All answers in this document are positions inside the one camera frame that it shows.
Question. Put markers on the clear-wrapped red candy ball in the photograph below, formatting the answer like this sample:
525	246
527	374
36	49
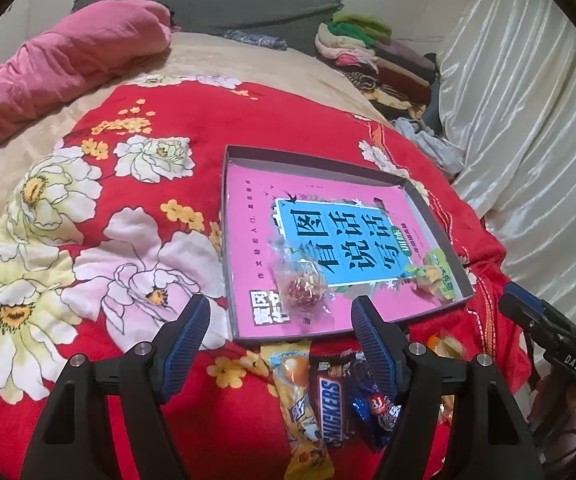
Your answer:
303	287

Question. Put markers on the pink quilt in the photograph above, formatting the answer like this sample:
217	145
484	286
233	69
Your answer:
42	70

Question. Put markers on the beige bed sheet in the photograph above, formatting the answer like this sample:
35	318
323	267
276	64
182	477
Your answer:
248	62

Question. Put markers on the pink book with blue label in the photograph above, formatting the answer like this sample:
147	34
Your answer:
258	240

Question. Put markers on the grey headboard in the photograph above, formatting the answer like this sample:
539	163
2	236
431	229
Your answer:
207	0

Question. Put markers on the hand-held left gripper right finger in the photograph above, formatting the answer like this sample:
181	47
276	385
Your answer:
368	335

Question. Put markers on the blue patterned cloth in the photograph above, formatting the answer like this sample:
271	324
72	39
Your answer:
258	40

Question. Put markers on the pile of folded clothes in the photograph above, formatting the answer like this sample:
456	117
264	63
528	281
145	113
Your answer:
398	70

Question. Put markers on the small yellow candy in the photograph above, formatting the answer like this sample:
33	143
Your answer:
447	407

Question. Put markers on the brown chocolate bar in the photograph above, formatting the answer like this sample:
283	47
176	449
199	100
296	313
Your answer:
330	410

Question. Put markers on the shallow grey cardboard box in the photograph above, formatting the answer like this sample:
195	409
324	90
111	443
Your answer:
268	162

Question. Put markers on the person's right hand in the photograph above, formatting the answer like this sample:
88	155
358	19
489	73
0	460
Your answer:
568	405

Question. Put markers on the white and blue cloth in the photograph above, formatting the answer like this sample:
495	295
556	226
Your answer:
433	145

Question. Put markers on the red floral blanket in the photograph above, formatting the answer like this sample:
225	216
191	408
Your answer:
167	115

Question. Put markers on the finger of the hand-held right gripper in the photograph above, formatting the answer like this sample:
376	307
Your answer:
528	307

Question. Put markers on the blue snack packet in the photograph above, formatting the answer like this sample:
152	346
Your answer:
368	405

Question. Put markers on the green snack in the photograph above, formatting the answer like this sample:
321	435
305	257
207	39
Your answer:
435	265

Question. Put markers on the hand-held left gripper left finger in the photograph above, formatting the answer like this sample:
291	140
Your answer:
192	332

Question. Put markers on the white satin curtain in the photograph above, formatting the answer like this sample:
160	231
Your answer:
518	85

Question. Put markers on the long yellow snack packet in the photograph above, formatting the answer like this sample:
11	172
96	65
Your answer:
293	390

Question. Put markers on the orange candy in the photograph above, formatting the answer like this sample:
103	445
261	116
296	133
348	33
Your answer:
445	345

